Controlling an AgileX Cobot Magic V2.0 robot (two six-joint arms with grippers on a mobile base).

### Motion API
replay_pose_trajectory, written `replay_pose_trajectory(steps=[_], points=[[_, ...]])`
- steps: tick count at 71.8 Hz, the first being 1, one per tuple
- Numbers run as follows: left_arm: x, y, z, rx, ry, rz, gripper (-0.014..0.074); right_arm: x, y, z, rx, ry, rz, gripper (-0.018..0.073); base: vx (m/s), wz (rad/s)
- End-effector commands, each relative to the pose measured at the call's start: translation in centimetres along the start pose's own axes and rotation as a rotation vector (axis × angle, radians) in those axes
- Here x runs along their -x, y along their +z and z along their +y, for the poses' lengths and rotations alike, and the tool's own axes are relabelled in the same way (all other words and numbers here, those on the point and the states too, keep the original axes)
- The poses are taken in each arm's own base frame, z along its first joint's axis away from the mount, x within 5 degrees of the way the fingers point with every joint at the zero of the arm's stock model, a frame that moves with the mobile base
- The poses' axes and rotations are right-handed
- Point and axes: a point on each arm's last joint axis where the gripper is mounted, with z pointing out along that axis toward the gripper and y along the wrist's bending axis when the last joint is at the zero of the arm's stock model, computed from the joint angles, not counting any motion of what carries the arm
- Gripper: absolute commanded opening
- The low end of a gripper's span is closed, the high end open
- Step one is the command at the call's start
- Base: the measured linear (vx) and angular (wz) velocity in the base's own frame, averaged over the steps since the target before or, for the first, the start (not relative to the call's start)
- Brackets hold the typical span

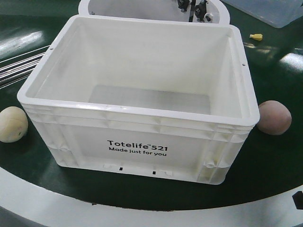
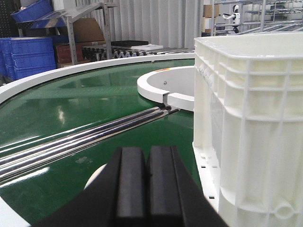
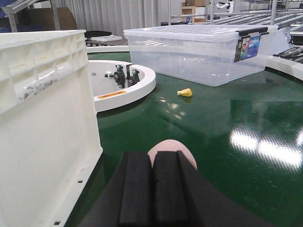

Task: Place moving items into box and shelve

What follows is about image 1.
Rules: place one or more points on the black bracket mechanism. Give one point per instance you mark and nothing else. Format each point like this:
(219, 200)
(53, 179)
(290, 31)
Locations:
(196, 10)

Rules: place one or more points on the pinkish brown ball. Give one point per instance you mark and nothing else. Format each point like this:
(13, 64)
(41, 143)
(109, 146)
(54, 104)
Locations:
(275, 118)

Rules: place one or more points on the cream tennis ball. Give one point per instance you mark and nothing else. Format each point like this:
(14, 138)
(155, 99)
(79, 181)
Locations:
(13, 124)

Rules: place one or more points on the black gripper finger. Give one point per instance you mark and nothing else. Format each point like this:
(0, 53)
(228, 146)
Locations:
(298, 200)

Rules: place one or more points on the clear plastic bin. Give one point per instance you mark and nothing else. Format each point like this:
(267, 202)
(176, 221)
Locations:
(276, 13)

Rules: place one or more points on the metal rods bundle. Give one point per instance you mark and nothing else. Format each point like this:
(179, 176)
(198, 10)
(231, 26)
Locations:
(19, 67)

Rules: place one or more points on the small yellow toy piece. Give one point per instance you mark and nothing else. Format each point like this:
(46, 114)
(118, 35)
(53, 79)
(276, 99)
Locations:
(257, 37)

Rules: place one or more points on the white Totelife plastic crate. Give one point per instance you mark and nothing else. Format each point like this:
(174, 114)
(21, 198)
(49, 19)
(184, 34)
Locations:
(164, 99)

